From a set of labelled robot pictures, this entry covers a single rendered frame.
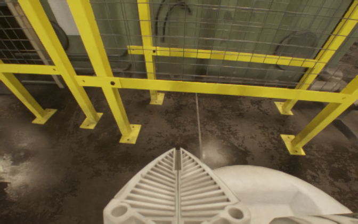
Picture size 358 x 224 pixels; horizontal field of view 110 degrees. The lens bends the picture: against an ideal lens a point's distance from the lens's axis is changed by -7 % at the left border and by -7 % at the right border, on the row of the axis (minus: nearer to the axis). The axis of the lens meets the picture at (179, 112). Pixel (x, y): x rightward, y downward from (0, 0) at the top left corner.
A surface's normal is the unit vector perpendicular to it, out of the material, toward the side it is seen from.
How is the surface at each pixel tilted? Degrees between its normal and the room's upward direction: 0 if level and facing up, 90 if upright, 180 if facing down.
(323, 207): 0
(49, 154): 0
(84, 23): 90
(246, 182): 1
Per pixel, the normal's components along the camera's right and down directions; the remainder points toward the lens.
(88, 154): 0.03, -0.71
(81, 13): -0.07, 0.70
